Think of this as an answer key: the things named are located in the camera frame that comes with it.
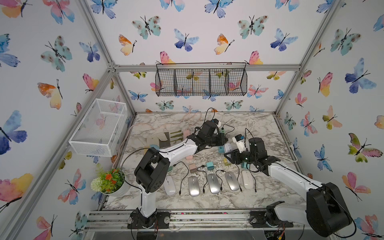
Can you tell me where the black wire wall basket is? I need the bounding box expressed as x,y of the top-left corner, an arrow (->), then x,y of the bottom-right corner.
153,62 -> 248,97

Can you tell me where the white power cord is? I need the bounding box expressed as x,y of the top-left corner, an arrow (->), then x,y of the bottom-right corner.
215,112 -> 300,163

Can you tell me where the black cable teal strip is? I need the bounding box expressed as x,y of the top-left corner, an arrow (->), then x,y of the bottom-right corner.
248,169 -> 259,193

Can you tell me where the white mesh wall basket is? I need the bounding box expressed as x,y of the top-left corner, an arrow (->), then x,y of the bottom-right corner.
69,99 -> 128,157

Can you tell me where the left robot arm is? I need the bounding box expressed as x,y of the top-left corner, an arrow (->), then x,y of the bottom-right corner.
134,119 -> 228,228

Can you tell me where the black charging cable silver mouse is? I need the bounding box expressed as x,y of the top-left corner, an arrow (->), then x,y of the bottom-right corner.
197,165 -> 208,194

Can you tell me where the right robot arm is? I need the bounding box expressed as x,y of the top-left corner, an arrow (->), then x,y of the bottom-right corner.
225,135 -> 354,238

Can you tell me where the aluminium front rail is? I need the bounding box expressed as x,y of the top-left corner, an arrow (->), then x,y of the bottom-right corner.
85,209 -> 303,232

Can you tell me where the teal charger plug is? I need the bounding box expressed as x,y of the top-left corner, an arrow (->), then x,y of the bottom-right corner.
206,162 -> 215,171

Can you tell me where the black charging cable white mouse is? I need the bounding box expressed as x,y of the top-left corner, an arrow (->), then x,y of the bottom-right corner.
173,162 -> 190,196

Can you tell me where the pink charger plug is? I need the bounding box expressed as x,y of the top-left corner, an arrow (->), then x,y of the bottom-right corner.
189,164 -> 198,173

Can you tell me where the teal power strip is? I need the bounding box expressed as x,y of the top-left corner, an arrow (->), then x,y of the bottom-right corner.
218,146 -> 226,154

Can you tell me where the artificial potted plant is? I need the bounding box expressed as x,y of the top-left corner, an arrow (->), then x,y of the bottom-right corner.
91,164 -> 131,197

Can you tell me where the lavender mouse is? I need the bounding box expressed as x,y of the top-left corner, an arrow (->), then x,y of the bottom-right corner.
224,143 -> 237,153

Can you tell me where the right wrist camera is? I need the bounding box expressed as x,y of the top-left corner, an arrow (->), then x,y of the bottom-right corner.
232,134 -> 247,153

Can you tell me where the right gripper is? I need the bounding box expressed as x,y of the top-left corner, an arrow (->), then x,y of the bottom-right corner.
223,147 -> 258,166

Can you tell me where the white wireless mouse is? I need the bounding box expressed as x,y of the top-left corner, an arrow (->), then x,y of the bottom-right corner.
163,176 -> 176,196

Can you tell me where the pink power strip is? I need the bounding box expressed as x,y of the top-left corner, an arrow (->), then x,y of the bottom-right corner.
183,130 -> 191,139

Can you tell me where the yellow green charger plug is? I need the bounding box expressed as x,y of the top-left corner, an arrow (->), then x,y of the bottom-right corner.
223,159 -> 232,166

